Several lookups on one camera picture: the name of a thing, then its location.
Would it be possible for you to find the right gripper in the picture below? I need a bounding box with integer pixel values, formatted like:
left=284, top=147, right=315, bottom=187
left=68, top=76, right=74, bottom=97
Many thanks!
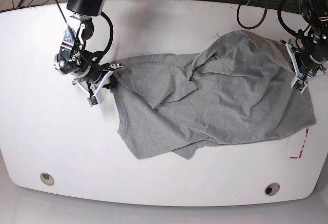
left=72, top=63, right=124, bottom=98

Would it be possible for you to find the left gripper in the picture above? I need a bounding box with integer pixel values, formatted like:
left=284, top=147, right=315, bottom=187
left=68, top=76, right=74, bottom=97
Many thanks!
left=279, top=40, right=327, bottom=85

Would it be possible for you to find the grey t-shirt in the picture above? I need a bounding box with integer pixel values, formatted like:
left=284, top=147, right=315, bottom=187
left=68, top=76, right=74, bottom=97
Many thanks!
left=113, top=31, right=316, bottom=159

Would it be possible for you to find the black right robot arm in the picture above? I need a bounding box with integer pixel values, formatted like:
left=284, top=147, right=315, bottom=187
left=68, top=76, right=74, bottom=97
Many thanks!
left=54, top=0, right=123, bottom=106

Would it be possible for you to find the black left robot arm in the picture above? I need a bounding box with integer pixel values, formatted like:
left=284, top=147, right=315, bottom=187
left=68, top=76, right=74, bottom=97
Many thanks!
left=277, top=0, right=327, bottom=93

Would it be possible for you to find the red tape rectangle marking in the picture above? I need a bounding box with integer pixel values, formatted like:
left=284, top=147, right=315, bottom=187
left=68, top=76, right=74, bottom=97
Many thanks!
left=288, top=127, right=309, bottom=159

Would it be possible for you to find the left table grommet hole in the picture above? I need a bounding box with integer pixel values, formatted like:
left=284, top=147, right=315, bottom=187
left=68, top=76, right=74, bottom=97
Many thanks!
left=40, top=172, right=54, bottom=186

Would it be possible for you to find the table grommet hole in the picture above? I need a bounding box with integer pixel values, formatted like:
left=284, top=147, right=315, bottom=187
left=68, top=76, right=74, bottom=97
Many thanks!
left=264, top=182, right=280, bottom=196
left=40, top=172, right=54, bottom=186

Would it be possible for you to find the right table grommet hole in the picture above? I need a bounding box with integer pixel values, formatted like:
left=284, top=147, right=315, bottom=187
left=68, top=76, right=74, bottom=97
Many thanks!
left=264, top=182, right=280, bottom=196

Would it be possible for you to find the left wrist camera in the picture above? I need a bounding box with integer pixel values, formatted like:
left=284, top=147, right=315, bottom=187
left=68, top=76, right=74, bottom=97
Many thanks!
left=291, top=79, right=308, bottom=94

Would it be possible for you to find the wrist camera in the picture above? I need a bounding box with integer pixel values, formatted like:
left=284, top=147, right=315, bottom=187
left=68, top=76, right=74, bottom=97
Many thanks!
left=291, top=79, right=308, bottom=94
left=87, top=93, right=104, bottom=107

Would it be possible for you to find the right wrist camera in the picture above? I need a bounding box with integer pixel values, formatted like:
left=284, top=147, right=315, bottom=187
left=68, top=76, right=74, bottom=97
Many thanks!
left=87, top=93, right=104, bottom=107

